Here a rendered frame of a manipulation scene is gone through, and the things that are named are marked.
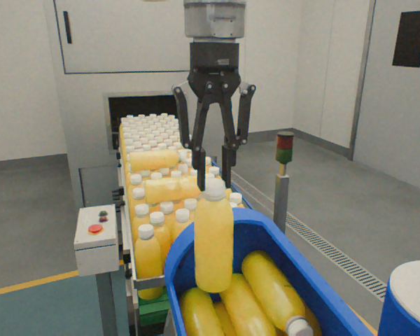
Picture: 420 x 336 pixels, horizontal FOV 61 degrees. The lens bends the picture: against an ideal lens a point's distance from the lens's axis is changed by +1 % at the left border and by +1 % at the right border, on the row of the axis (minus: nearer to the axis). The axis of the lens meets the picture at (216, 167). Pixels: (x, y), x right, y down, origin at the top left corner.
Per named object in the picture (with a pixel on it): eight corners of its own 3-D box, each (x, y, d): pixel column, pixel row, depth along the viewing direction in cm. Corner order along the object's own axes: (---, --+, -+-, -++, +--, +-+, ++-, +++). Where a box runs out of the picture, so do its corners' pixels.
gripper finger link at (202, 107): (215, 83, 53) (206, 81, 53) (201, 154, 56) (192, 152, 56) (208, 80, 57) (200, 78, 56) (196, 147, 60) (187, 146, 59)
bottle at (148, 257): (159, 281, 104) (155, 223, 98) (166, 297, 98) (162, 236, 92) (135, 288, 102) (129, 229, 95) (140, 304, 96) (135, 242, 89)
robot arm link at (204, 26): (256, -4, 48) (254, 43, 50) (234, 2, 56) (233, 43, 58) (190, -7, 46) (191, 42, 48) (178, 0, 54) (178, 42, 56)
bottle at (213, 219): (239, 285, 67) (243, 193, 60) (208, 299, 63) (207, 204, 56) (218, 264, 73) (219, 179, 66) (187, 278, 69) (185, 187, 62)
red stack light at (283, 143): (280, 150, 123) (281, 138, 121) (272, 145, 128) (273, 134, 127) (297, 148, 124) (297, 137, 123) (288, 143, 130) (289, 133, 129)
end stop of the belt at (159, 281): (137, 290, 93) (136, 281, 92) (136, 288, 94) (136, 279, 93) (276, 265, 103) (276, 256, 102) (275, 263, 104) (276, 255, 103)
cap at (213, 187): (229, 193, 61) (229, 183, 60) (210, 198, 59) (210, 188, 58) (217, 185, 64) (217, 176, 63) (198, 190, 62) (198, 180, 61)
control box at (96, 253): (78, 277, 91) (73, 242, 87) (83, 237, 109) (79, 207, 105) (119, 270, 93) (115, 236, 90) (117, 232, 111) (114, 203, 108)
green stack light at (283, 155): (279, 163, 124) (280, 150, 123) (271, 157, 130) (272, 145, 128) (295, 162, 126) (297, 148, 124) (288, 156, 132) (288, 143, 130)
